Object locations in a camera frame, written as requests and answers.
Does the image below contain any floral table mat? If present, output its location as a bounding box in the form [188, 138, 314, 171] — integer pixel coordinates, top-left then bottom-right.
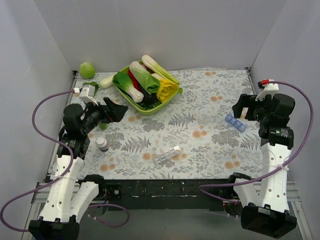
[77, 69, 263, 180]

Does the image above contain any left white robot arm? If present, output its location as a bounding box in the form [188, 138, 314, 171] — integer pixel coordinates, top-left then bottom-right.
[28, 97, 129, 240]

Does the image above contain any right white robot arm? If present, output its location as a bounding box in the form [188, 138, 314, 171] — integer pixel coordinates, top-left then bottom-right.
[226, 93, 297, 239]

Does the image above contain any green plastic tray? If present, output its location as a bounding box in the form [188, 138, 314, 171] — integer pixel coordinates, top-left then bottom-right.
[112, 60, 178, 116]

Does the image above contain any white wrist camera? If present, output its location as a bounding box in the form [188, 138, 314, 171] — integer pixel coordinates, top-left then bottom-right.
[79, 85, 98, 106]
[255, 79, 279, 102]

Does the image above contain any yellow lettuce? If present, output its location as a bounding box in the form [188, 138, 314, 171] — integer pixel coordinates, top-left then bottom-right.
[156, 78, 183, 103]

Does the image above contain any clear pill organizer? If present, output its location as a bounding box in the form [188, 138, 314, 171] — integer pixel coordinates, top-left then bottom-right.
[153, 146, 181, 165]

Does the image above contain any napa cabbage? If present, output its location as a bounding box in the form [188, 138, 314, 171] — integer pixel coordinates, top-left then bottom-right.
[129, 61, 161, 94]

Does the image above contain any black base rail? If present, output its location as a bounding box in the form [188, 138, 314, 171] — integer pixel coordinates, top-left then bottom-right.
[89, 176, 243, 216]

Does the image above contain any green round cabbage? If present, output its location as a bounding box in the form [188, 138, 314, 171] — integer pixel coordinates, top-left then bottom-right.
[79, 62, 95, 79]

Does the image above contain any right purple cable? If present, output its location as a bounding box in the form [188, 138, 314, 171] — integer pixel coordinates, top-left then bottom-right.
[198, 79, 314, 204]

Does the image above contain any white cap pill bottle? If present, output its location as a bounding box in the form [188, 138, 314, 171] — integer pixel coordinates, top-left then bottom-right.
[95, 136, 108, 152]

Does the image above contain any dark purple eggplant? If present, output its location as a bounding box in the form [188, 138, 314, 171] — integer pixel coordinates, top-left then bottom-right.
[138, 85, 158, 105]

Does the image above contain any green bok choy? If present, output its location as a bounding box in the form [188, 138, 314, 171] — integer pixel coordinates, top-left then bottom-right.
[112, 71, 144, 103]

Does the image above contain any green cylindrical bottle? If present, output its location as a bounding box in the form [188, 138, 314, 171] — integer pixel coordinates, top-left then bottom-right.
[98, 122, 108, 130]

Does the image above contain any red chili pepper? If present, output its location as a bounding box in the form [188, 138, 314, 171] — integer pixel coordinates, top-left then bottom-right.
[128, 70, 140, 91]

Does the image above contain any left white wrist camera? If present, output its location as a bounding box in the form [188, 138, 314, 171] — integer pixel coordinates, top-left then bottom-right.
[79, 85, 98, 106]

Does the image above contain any white radish with leaves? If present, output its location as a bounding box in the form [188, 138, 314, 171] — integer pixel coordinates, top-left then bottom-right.
[82, 74, 115, 94]

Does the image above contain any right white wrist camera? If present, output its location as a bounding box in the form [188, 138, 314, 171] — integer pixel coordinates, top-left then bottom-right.
[255, 79, 279, 102]

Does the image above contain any blue pill organizer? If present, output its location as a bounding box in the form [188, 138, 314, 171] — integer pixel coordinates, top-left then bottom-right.
[224, 114, 247, 132]

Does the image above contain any white green leek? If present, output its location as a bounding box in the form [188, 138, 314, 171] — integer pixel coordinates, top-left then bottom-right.
[141, 54, 181, 85]

